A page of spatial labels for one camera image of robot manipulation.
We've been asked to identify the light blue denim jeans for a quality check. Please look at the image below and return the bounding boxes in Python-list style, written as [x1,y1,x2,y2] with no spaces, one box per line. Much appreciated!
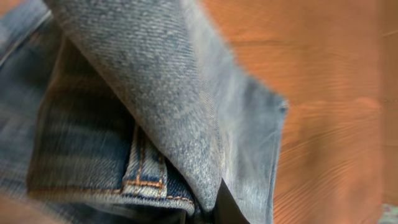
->
[1,1,287,223]

